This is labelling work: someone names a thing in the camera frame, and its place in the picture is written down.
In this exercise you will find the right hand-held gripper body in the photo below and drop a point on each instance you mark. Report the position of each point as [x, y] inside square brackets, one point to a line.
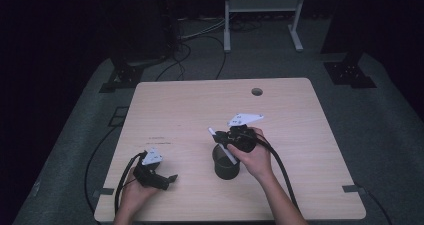
[245, 140]

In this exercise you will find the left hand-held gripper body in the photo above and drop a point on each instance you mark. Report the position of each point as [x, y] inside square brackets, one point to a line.
[150, 178]

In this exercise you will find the white pen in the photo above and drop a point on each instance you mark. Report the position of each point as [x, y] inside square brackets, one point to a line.
[211, 131]

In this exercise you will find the black mesh pen holder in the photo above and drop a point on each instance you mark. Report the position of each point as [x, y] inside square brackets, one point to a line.
[224, 170]

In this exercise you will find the person's right hand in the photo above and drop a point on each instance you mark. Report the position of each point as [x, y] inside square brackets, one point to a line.
[256, 161]

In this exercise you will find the person's left hand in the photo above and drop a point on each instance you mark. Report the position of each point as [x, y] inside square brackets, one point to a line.
[131, 196]

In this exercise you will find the grey tape strip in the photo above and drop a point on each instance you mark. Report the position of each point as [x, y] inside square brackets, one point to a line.
[106, 191]
[353, 188]

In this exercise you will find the black stand base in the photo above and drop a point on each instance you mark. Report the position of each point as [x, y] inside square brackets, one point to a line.
[123, 76]
[349, 73]

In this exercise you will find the black floor socket frame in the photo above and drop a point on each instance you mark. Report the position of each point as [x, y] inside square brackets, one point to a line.
[119, 116]

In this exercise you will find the white metal desk frame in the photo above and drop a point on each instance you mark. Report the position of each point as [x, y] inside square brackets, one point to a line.
[263, 4]

